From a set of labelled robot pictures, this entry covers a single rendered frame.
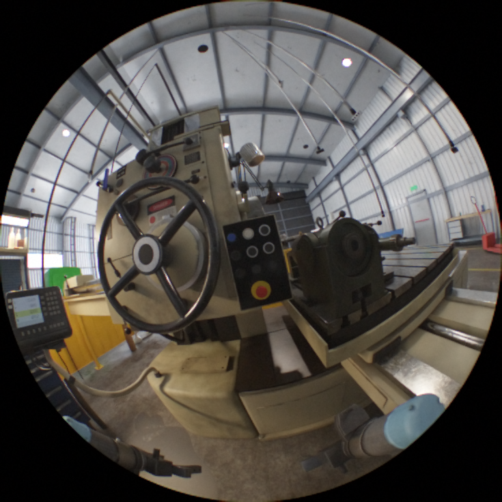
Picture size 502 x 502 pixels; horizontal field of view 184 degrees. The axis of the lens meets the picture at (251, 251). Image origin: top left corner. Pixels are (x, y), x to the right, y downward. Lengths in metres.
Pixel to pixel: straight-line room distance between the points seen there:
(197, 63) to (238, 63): 1.53
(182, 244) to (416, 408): 0.56
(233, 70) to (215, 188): 7.13
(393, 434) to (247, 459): 1.14
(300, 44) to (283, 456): 8.50
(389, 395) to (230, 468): 1.03
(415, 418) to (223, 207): 0.66
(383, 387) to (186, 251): 0.79
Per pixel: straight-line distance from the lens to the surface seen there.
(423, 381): 0.68
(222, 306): 0.56
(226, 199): 0.57
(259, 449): 1.34
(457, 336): 0.97
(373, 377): 0.71
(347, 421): 0.36
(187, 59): 7.54
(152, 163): 0.66
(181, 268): 0.44
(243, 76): 7.67
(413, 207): 7.99
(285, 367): 0.94
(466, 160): 7.24
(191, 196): 0.33
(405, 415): 0.24
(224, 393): 0.91
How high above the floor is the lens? 1.24
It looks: 2 degrees up
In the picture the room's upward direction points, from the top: 13 degrees counter-clockwise
